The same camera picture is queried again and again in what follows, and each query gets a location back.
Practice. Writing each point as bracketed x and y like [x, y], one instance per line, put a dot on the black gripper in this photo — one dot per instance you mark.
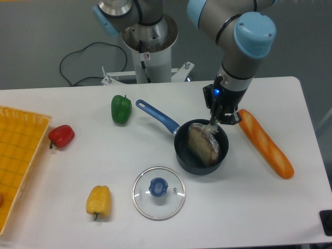
[224, 102]

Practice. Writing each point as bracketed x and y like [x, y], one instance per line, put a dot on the bagged toast slice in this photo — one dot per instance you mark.
[202, 142]

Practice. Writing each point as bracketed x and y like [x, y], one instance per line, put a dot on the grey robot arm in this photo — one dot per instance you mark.
[238, 27]

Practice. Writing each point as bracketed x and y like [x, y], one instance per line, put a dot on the orange baguette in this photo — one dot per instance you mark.
[274, 157]

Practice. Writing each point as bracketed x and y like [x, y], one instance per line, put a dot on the green bell pepper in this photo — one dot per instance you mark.
[121, 108]

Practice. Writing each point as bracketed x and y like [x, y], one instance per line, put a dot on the glass lid with blue knob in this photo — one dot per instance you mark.
[158, 193]

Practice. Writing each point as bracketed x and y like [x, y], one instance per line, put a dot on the black device at table edge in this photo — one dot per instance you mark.
[326, 216]

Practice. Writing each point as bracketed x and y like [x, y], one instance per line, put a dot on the yellow bell pepper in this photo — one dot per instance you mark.
[99, 202]

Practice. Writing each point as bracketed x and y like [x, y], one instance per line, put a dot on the red bell pepper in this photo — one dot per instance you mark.
[61, 136]

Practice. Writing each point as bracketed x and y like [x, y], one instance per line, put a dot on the yellow woven basket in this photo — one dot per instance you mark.
[22, 133]

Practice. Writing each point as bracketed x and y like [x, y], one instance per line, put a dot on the white table bracket right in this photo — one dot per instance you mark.
[182, 74]

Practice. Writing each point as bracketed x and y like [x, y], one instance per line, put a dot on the dark pot with blue handle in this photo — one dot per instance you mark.
[186, 158]

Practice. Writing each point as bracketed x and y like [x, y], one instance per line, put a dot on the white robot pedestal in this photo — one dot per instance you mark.
[151, 48]

